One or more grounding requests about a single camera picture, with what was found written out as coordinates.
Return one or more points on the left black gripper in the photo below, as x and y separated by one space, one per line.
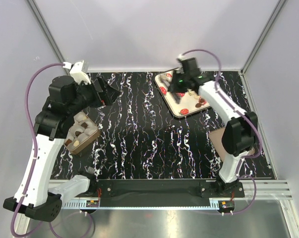
111 94

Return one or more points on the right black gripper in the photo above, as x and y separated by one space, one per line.
173 87

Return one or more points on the metal tongs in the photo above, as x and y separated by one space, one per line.
177 97

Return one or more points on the round white chocolate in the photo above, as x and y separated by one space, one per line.
76 143

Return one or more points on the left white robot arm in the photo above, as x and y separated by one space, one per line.
66 99

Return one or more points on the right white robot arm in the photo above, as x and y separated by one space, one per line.
240 131

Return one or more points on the strawberry print tray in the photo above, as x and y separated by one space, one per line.
180 104

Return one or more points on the gold tin box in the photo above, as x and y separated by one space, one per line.
88 135

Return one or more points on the rose gold tin lid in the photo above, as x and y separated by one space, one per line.
216 139

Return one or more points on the left controller board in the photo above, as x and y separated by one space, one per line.
93 203

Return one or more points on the controller board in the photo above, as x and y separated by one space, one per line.
93 203
227 205

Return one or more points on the right controller board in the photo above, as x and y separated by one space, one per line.
227 205

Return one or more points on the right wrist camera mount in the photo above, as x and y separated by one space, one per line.
189 65

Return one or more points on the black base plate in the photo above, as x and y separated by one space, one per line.
164 193

